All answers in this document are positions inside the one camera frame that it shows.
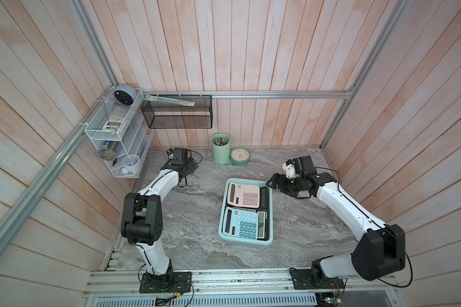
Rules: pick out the ruler on basket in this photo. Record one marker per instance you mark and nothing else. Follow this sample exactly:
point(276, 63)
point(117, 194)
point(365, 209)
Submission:
point(167, 100)

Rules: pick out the black calculator face down small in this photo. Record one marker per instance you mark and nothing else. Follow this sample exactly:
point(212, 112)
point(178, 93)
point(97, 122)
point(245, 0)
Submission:
point(264, 198)

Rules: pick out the white wire shelf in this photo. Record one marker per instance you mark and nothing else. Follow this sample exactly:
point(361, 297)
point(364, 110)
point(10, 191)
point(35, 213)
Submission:
point(116, 130)

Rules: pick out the white mug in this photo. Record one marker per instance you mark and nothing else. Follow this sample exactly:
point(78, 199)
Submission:
point(130, 163)

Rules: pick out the aluminium front rail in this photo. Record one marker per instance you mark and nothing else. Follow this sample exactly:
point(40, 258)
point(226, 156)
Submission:
point(107, 284)

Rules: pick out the pink calculator back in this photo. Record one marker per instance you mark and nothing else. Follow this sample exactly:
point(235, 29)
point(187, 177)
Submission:
point(243, 195)

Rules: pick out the green pen cup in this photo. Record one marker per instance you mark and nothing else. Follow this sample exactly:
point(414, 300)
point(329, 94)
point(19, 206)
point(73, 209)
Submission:
point(221, 148)

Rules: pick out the teal calculator face down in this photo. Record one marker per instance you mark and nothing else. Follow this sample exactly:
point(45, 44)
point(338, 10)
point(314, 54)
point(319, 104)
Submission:
point(240, 223)

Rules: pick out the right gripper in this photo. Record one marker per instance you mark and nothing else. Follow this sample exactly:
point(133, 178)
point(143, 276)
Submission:
point(275, 177)

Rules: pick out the black calculator face down large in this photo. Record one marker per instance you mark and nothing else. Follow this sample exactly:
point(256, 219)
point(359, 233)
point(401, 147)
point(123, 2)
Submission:
point(263, 225)

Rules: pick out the black wire basket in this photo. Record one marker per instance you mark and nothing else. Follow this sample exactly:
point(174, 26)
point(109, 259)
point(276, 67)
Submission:
point(171, 116)

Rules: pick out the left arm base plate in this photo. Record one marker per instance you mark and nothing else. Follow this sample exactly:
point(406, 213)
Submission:
point(178, 282)

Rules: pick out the mint green storage box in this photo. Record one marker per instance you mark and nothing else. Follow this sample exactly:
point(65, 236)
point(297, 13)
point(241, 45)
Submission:
point(225, 205)

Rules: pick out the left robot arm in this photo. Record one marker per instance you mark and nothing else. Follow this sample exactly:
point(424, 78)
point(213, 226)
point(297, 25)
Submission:
point(142, 218)

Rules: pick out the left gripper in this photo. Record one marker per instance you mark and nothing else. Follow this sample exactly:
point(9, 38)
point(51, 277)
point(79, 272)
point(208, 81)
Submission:
point(191, 165)

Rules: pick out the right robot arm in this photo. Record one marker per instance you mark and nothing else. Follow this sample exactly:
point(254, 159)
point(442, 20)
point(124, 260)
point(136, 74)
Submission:
point(380, 249)

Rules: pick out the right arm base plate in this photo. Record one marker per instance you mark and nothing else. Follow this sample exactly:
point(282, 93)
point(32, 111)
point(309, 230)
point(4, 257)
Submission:
point(311, 279)

